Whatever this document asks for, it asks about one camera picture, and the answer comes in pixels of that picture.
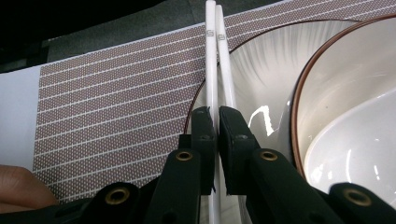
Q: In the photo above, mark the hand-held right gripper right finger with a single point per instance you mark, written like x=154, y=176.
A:
x=236, y=155

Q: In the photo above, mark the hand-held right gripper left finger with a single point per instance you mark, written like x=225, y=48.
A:
x=204, y=149

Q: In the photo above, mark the white plate with dark rim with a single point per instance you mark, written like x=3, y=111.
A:
x=264, y=77

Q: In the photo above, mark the single white chopstick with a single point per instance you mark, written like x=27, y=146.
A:
x=211, y=62
x=225, y=68

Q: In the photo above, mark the white ceramic spoon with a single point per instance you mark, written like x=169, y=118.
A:
x=358, y=149

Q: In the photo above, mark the white bowl with dark rim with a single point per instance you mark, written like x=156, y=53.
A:
x=342, y=77

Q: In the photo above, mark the striped woven placemat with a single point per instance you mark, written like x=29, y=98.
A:
x=109, y=109

